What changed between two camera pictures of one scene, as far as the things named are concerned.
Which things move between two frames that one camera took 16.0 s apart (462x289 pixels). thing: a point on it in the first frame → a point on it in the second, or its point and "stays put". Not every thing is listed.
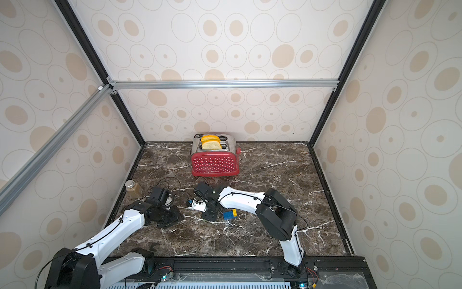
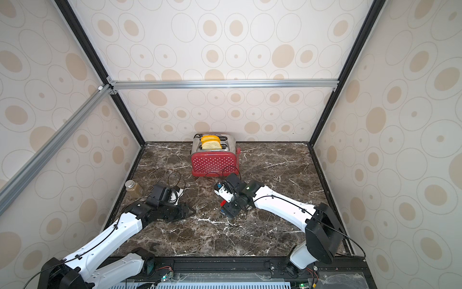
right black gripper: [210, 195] → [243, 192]
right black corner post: [376, 8] stays put
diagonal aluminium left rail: [11, 190] stays put
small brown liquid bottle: [133, 190] stays put
